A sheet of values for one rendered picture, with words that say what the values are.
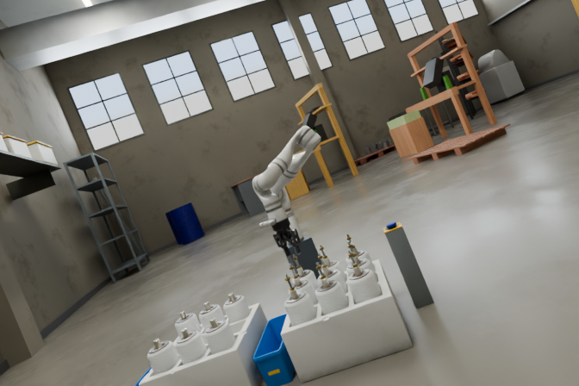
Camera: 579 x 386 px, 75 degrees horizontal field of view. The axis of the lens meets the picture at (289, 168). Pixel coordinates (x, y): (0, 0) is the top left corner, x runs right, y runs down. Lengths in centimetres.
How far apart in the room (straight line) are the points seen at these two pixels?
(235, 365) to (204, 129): 878
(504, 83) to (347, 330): 1176
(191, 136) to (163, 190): 153
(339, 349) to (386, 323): 18
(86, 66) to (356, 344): 993
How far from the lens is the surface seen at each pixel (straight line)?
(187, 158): 984
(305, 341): 137
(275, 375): 147
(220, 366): 147
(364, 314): 132
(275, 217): 152
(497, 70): 1272
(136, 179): 990
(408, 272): 153
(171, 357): 159
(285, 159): 158
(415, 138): 725
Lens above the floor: 68
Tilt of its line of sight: level
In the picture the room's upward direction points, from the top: 23 degrees counter-clockwise
